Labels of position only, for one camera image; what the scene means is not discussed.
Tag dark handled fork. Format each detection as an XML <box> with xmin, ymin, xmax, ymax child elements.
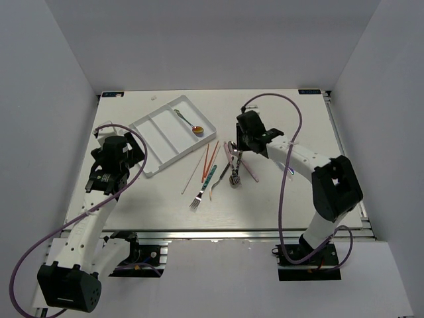
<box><xmin>227</xmin><ymin>141</ymin><xmax>239</xmax><ymax>158</ymax></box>

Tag pink handled spoon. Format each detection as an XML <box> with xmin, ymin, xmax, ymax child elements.
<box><xmin>224</xmin><ymin>142</ymin><xmax>259</xmax><ymax>182</ymax></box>

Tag marbled handle spoon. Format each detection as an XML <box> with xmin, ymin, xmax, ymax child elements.
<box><xmin>229</xmin><ymin>151</ymin><xmax>242</xmax><ymax>187</ymax></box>

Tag iridescent ornate spoon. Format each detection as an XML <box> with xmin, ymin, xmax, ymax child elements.
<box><xmin>174</xmin><ymin>109</ymin><xmax>204</xmax><ymax>136</ymax></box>

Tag green handled fork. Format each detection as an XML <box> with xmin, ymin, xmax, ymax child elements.
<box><xmin>189</xmin><ymin>164</ymin><xmax>217</xmax><ymax>210</ymax></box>

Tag pink handled fork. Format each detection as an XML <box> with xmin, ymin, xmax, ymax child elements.
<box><xmin>209</xmin><ymin>163</ymin><xmax>230</xmax><ymax>200</ymax></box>

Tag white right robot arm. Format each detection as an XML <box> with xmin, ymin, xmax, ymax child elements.
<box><xmin>237</xmin><ymin>111</ymin><xmax>363</xmax><ymax>264</ymax></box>

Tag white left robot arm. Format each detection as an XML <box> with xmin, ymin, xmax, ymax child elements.
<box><xmin>37</xmin><ymin>132</ymin><xmax>146</xmax><ymax>313</ymax></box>

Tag orange chopstick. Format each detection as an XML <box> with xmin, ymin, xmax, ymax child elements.
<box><xmin>201</xmin><ymin>143</ymin><xmax>209</xmax><ymax>183</ymax></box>
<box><xmin>203</xmin><ymin>141</ymin><xmax>219</xmax><ymax>178</ymax></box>

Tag white divided cutlery tray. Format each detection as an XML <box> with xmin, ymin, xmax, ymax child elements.
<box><xmin>129</xmin><ymin>95</ymin><xmax>217</xmax><ymax>178</ymax></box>

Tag right blue table label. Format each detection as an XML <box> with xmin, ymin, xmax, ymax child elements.
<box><xmin>298</xmin><ymin>89</ymin><xmax>322</xmax><ymax>95</ymax></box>

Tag blue table label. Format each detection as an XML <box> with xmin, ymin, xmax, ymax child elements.
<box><xmin>298</xmin><ymin>89</ymin><xmax>322</xmax><ymax>95</ymax></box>
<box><xmin>101</xmin><ymin>91</ymin><xmax>125</xmax><ymax>98</ymax></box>

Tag white chopstick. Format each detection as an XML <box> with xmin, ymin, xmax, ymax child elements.
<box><xmin>180</xmin><ymin>149</ymin><xmax>207</xmax><ymax>195</ymax></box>

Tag left blue table label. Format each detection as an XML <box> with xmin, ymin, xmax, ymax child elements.
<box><xmin>101</xmin><ymin>91</ymin><xmax>125</xmax><ymax>98</ymax></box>

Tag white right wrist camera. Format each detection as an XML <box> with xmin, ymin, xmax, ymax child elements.
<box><xmin>244</xmin><ymin>104</ymin><xmax>260</xmax><ymax>114</ymax></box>

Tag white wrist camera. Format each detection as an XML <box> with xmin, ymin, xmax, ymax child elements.
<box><xmin>244</xmin><ymin>104</ymin><xmax>260</xmax><ymax>114</ymax></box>
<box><xmin>92</xmin><ymin>127</ymin><xmax>119</xmax><ymax>146</ymax></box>

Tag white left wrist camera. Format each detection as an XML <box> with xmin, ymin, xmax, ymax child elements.
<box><xmin>92</xmin><ymin>127</ymin><xmax>119</xmax><ymax>146</ymax></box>

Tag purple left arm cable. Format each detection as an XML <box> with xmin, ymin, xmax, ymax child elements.
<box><xmin>9</xmin><ymin>123</ymin><xmax>148</xmax><ymax>309</ymax></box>

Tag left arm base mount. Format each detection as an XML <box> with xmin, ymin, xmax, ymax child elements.
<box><xmin>103</xmin><ymin>231</ymin><xmax>164</xmax><ymax>278</ymax></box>

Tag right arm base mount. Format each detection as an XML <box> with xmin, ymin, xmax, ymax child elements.
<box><xmin>272</xmin><ymin>244</ymin><xmax>342</xmax><ymax>282</ymax></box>

